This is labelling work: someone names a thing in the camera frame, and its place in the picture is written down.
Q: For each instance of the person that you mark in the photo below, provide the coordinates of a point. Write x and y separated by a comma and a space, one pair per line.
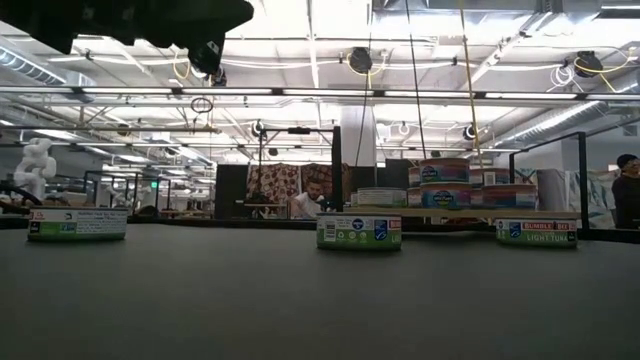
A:
627, 195
310, 202

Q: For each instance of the black shelf post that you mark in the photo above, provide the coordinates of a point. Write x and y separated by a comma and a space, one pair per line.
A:
337, 165

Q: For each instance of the green label tuna can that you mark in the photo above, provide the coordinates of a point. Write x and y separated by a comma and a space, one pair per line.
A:
536, 234
382, 197
77, 225
359, 232
354, 200

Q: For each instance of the white building column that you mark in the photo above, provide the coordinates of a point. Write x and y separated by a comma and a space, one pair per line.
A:
357, 135

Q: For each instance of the black table mat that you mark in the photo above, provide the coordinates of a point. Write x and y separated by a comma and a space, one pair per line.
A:
200, 300

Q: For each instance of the black metal frame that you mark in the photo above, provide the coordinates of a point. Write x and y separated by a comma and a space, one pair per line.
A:
136, 185

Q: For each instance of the black cabinet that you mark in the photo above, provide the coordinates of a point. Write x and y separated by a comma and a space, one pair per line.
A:
230, 195

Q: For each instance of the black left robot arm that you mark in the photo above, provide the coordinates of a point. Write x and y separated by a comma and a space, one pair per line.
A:
75, 20

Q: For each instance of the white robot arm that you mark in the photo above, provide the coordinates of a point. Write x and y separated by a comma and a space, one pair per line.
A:
35, 165

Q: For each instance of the brown patterned quilt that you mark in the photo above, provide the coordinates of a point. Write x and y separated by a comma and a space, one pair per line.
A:
272, 185

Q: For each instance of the pale hanging cloth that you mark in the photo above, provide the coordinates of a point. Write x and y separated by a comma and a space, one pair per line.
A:
557, 187

